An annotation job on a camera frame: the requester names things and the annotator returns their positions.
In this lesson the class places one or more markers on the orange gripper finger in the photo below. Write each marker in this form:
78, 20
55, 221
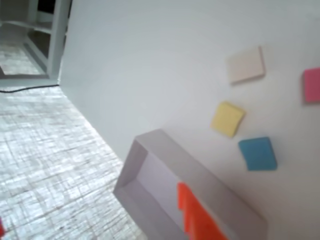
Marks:
1, 226
197, 220

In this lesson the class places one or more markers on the yellow foam cuboid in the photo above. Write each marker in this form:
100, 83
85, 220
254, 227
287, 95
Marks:
227, 118

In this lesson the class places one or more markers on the white cardboard bin box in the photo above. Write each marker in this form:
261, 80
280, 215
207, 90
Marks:
155, 175

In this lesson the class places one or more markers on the blue foam cuboid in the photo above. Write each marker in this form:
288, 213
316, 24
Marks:
257, 153

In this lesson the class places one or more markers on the cream foam cuboid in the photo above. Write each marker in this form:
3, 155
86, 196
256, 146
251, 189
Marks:
246, 66

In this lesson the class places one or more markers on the pink foam cuboid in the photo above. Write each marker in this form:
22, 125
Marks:
312, 85

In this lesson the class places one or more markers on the white furniture frame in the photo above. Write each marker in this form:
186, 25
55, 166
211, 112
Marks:
56, 37

